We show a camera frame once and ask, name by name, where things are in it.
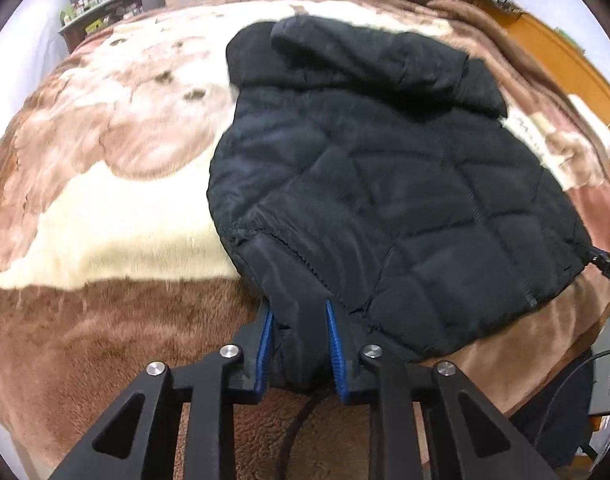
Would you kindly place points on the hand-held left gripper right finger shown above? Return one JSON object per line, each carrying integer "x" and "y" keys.
{"x": 337, "y": 355}

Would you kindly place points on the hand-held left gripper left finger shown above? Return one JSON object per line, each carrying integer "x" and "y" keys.
{"x": 265, "y": 355}

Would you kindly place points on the black puffer jacket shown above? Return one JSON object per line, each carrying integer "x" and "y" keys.
{"x": 385, "y": 185}

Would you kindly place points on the white pillow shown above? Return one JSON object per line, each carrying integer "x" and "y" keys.
{"x": 592, "y": 122}

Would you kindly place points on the person's dark clothing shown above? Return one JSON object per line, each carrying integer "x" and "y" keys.
{"x": 555, "y": 425}

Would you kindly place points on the wooden headboard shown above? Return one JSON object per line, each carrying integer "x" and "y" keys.
{"x": 560, "y": 55}

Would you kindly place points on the brown bear printed blanket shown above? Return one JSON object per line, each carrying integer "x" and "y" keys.
{"x": 110, "y": 185}

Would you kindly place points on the power strip with plugs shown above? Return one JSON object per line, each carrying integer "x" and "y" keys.
{"x": 495, "y": 0}

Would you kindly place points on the grey shelf unit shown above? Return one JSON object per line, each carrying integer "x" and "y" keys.
{"x": 115, "y": 10}

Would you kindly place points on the green bottle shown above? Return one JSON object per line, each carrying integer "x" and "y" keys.
{"x": 66, "y": 15}

